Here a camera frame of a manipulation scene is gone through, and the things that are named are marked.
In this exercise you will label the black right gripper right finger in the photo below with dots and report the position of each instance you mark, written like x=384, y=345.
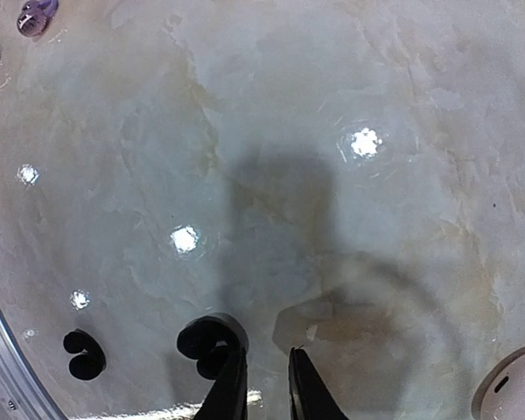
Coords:
x=309, y=396

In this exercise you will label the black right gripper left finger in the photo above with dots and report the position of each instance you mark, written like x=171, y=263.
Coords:
x=227, y=398

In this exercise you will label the aluminium front rail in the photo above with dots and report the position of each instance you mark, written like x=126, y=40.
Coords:
x=22, y=395

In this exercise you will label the black clip earbud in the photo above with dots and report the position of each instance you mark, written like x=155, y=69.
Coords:
x=209, y=340
x=88, y=360

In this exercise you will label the round white pink case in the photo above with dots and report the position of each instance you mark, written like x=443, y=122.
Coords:
x=501, y=395

